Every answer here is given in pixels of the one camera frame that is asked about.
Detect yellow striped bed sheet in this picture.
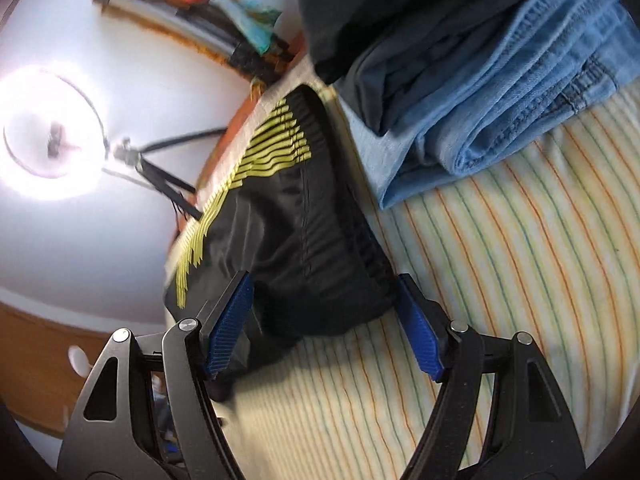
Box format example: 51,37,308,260
215,55,640,480

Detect dark grey folded pants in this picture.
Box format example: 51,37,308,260
334,0,546,137

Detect small black tripod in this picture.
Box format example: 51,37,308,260
112,127,226,221

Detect orange fringed cloth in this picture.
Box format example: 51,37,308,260
107,10,236,66

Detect orange mattress cover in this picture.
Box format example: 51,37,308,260
170,30,308,246

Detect ring light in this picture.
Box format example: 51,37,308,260
0,67,113,203

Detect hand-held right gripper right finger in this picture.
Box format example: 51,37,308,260
396,273,587,480

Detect blue denim jeans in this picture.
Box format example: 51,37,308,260
410,0,633,176

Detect light blue folded pants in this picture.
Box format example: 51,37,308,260
336,95,481,211

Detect plain black folded pants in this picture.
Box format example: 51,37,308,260
298,0,556,86

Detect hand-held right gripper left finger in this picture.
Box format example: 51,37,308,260
56,270,257,480

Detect black pants with yellow stripes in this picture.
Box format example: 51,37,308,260
162,84,403,403

